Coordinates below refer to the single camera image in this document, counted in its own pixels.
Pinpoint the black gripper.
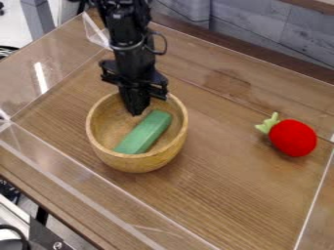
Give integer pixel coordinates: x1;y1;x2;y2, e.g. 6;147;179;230
99;46;169;115

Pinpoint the brown wooden bowl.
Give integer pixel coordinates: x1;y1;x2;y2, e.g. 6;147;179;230
84;93;190;173

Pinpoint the green rectangular stick block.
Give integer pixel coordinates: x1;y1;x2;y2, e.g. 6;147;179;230
114;109;173;154

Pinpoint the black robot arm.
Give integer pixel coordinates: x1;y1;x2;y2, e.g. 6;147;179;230
91;0;169;116

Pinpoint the red plush strawberry toy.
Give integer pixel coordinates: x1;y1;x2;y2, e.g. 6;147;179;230
254;111;317;157

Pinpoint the black table leg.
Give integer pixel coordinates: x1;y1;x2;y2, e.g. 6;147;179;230
35;207;48;226

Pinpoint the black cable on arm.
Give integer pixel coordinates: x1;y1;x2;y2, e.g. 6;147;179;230
142;29;170;57

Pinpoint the grey post in background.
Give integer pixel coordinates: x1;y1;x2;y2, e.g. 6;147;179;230
20;0;55;40

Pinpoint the clear acrylic tray enclosure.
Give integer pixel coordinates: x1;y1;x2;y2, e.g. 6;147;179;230
0;0;334;250

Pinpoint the black metal bracket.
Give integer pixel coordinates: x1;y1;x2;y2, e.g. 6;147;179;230
28;218;76;250

